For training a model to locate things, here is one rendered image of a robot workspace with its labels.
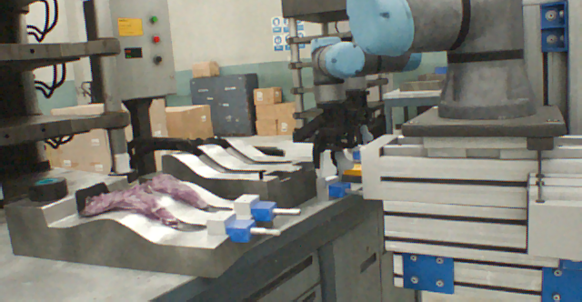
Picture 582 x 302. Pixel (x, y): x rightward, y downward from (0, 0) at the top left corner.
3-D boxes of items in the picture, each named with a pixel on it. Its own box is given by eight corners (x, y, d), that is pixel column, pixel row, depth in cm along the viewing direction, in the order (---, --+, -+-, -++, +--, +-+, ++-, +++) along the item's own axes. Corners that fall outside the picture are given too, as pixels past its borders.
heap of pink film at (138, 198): (216, 203, 99) (212, 168, 98) (170, 232, 83) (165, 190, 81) (122, 200, 108) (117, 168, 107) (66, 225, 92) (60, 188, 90)
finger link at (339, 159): (353, 185, 114) (346, 151, 111) (335, 182, 118) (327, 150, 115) (360, 179, 116) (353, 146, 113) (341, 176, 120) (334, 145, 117)
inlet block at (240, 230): (286, 241, 82) (284, 213, 81) (276, 252, 77) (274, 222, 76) (222, 237, 86) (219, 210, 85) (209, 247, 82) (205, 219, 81)
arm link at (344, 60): (380, 38, 95) (361, 42, 106) (329, 42, 93) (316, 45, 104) (382, 75, 96) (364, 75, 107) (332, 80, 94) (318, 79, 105)
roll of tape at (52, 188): (66, 197, 93) (64, 181, 92) (26, 204, 90) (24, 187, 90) (70, 189, 100) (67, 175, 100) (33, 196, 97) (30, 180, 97)
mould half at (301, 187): (329, 189, 124) (326, 141, 122) (270, 219, 104) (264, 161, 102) (204, 176, 154) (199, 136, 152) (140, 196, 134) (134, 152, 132)
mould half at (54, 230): (274, 225, 99) (269, 176, 98) (217, 278, 75) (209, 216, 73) (97, 216, 116) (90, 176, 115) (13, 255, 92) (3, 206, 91)
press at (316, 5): (399, 142, 636) (390, -8, 605) (370, 166, 499) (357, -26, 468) (336, 142, 676) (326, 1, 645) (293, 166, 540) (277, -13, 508)
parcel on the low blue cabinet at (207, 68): (220, 75, 850) (218, 60, 846) (210, 76, 821) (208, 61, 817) (202, 77, 869) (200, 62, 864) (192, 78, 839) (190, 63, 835)
